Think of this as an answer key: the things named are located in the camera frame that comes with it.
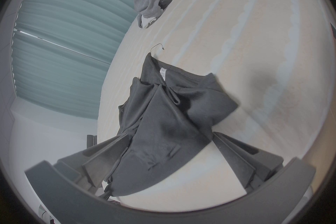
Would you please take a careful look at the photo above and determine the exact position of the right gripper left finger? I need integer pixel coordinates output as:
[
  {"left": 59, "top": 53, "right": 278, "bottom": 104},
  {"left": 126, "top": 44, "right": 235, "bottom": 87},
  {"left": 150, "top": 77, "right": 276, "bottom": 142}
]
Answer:
[{"left": 56, "top": 134, "right": 131, "bottom": 188}]

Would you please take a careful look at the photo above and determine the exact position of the blue-green curtain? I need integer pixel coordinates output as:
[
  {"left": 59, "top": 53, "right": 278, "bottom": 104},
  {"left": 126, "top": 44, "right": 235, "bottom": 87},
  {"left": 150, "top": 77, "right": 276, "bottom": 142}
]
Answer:
[
  {"left": 12, "top": 31, "right": 111, "bottom": 120},
  {"left": 15, "top": 0, "right": 155, "bottom": 64}
]

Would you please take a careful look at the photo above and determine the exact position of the black T-shirt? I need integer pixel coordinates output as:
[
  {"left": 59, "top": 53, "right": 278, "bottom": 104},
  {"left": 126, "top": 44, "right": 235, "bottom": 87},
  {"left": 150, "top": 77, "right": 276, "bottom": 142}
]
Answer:
[{"left": 104, "top": 44, "right": 239, "bottom": 201}]

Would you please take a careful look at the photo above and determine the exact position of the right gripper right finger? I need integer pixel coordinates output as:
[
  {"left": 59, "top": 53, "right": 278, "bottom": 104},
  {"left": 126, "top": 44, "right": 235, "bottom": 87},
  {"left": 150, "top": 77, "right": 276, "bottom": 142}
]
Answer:
[{"left": 213, "top": 132, "right": 284, "bottom": 189}]

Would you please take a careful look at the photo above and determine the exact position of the bed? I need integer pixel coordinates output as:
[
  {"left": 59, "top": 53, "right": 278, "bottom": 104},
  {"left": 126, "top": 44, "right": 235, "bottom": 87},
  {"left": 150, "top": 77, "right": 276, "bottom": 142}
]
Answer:
[{"left": 97, "top": 0, "right": 335, "bottom": 211}]

